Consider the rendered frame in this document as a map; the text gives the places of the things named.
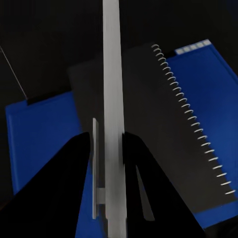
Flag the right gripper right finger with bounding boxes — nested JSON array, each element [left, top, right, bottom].
[[124, 132, 208, 238]]

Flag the pen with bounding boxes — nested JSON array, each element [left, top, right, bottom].
[[92, 0, 127, 238]]

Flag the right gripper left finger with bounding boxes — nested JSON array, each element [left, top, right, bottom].
[[0, 132, 90, 238]]

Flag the notebook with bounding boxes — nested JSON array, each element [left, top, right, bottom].
[[67, 42, 237, 238]]

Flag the folder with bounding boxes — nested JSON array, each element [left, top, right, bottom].
[[5, 39, 238, 238]]

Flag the mouse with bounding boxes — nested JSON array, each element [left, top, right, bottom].
[[225, 226, 238, 238]]

